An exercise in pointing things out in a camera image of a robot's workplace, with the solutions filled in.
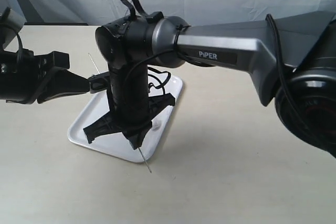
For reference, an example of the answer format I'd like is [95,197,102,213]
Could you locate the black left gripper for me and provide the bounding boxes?
[1,50,90,104]

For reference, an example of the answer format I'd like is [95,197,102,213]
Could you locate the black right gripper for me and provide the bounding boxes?
[107,63,152,150]

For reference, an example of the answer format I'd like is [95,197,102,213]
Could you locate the thin metal skewer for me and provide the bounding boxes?
[88,53,152,173]

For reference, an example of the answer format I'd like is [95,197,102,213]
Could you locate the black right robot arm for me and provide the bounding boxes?
[87,11,335,155]

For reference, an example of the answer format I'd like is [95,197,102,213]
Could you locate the white rectangular plastic tray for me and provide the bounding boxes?
[67,71,184,164]

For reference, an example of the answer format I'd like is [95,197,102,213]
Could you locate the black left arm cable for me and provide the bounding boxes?
[0,23,26,63]

